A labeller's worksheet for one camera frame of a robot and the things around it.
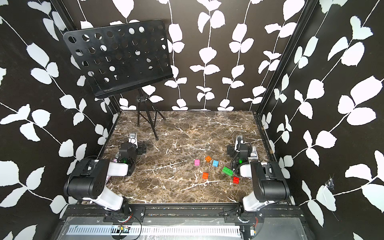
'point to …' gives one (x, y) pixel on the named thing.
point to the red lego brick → (236, 180)
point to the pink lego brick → (197, 162)
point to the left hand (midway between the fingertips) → (136, 138)
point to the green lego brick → (227, 171)
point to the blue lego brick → (215, 163)
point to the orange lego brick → (208, 158)
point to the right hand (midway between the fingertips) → (237, 141)
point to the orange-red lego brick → (205, 175)
